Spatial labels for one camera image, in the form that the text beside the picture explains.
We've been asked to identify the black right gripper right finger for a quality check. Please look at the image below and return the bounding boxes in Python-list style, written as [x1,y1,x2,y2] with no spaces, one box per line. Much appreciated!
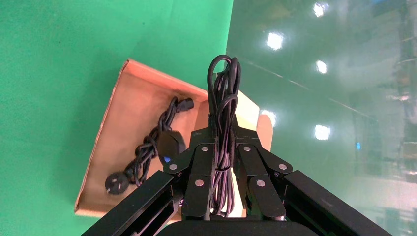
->
[232,114,393,236]

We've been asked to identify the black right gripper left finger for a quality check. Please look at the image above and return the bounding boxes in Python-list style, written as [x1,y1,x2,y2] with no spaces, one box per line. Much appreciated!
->
[81,114,218,236]

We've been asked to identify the black power cord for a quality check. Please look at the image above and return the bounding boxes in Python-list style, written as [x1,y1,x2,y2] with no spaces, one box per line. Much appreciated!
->
[105,96,195,195]

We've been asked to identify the open brown cardboard box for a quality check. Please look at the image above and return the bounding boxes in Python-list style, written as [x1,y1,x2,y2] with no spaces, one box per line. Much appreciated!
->
[74,59,274,218]

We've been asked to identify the green table cloth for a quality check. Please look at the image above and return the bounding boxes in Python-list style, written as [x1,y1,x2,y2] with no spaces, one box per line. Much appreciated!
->
[0,0,235,236]

